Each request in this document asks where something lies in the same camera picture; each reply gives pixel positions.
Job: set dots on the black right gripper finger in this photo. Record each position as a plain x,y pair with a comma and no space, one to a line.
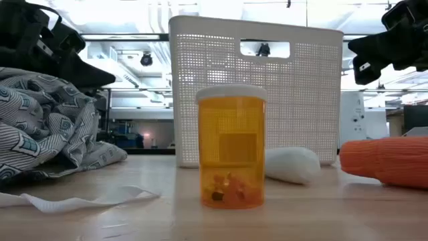
366,71
372,45

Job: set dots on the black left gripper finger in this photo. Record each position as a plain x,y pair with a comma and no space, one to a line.
87,75

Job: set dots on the white perforated plastic basket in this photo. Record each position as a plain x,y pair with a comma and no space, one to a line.
301,100

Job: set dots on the blue storage bin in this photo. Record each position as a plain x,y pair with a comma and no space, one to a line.
128,140

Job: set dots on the white machine cabinet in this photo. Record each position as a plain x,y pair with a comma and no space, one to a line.
352,118

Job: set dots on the grey patterned hospital gown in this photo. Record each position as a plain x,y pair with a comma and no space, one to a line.
43,124

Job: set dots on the black monitor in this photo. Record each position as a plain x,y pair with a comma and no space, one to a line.
415,118

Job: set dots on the orange elastic bandage roll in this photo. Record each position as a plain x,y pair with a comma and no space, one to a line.
391,160

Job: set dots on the white gauze roll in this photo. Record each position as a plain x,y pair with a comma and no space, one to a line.
291,164

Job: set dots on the white face mask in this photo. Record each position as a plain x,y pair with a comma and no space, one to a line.
77,200

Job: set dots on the orange pill bottle white cap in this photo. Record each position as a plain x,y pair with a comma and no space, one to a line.
231,150

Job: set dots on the black ceiling camera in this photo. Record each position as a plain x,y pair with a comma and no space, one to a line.
146,59

